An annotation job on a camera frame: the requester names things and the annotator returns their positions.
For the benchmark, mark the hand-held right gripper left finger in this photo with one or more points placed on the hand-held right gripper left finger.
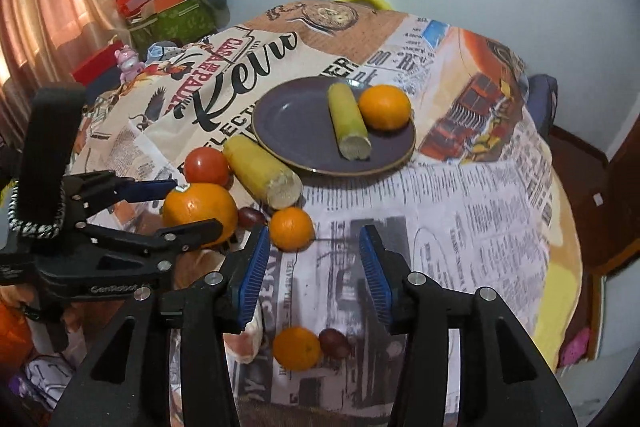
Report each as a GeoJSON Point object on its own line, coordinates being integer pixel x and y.
{"type": "Point", "coordinates": [252, 272]}

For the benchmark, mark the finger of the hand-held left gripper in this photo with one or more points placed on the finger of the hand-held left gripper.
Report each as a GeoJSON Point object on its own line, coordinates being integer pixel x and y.
{"type": "Point", "coordinates": [185, 237]}
{"type": "Point", "coordinates": [145, 191]}

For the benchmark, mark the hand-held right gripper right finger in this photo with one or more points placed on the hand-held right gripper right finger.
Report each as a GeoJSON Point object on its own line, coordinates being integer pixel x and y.
{"type": "Point", "coordinates": [374, 274]}

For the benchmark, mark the large orange with sticker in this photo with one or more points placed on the large orange with sticker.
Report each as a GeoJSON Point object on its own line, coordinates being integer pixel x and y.
{"type": "Point", "coordinates": [200, 212]}

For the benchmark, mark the purple plate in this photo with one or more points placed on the purple plate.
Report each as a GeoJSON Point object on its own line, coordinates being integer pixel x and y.
{"type": "Point", "coordinates": [295, 122]}

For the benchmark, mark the dark grape middle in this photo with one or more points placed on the dark grape middle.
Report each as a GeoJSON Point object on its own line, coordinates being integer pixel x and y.
{"type": "Point", "coordinates": [251, 217]}

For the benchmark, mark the dark grape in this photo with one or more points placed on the dark grape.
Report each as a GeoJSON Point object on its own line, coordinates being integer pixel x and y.
{"type": "Point", "coordinates": [251, 217]}
{"type": "Point", "coordinates": [334, 342]}

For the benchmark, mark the small orange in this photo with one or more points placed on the small orange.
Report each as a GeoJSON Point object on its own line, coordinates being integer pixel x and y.
{"type": "Point", "coordinates": [296, 348]}
{"type": "Point", "coordinates": [291, 228]}

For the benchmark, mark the red tomato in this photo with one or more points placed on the red tomato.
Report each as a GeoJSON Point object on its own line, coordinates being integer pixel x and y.
{"type": "Point", "coordinates": [205, 164]}

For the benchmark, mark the dark grape front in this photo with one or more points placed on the dark grape front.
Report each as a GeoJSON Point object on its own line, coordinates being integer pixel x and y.
{"type": "Point", "coordinates": [334, 342]}

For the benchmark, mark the corn cob on table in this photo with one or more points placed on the corn cob on table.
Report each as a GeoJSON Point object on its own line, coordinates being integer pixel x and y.
{"type": "Point", "coordinates": [255, 172]}

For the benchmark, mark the red box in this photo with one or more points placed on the red box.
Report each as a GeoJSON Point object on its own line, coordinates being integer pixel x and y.
{"type": "Point", "coordinates": [95, 62]}

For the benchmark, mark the newspaper print tablecloth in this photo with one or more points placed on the newspaper print tablecloth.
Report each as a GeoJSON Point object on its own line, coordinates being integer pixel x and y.
{"type": "Point", "coordinates": [450, 207]}

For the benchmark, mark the pink toy figure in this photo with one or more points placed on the pink toy figure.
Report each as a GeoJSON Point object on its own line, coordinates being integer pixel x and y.
{"type": "Point", "coordinates": [127, 63]}

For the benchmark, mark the pink curtain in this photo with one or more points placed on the pink curtain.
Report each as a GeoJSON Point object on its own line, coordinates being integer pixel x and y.
{"type": "Point", "coordinates": [50, 7]}

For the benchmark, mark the corn cob on plate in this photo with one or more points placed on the corn cob on plate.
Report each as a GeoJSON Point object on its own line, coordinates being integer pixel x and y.
{"type": "Point", "coordinates": [347, 119]}

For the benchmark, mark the medium orange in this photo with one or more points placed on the medium orange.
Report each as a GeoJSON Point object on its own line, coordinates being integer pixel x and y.
{"type": "Point", "coordinates": [385, 107]}

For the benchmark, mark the green patterned box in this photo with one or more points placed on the green patterned box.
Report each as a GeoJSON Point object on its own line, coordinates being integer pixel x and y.
{"type": "Point", "coordinates": [170, 24]}

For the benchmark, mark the orange cloth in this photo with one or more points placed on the orange cloth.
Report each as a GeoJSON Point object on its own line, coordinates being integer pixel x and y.
{"type": "Point", "coordinates": [12, 337]}

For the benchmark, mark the white printed bag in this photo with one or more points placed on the white printed bag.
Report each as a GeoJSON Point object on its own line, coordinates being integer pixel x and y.
{"type": "Point", "coordinates": [47, 379]}

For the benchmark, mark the pink slipper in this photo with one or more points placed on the pink slipper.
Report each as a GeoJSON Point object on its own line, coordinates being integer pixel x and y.
{"type": "Point", "coordinates": [575, 347]}

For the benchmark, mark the brown wooden furniture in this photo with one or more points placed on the brown wooden furniture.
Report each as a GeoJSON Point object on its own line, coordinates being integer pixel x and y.
{"type": "Point", "coordinates": [615, 187]}

